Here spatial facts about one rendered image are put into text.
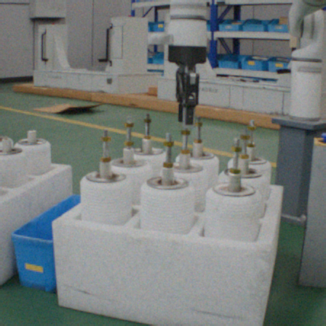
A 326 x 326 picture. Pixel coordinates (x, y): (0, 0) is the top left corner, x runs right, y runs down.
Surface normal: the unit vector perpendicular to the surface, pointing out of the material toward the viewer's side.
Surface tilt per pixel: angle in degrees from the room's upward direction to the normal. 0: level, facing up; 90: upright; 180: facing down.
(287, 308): 0
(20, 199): 90
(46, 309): 0
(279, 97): 90
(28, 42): 90
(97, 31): 90
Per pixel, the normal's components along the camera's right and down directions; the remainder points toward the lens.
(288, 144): -0.72, 0.15
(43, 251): -0.28, 0.25
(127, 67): 0.69, 0.18
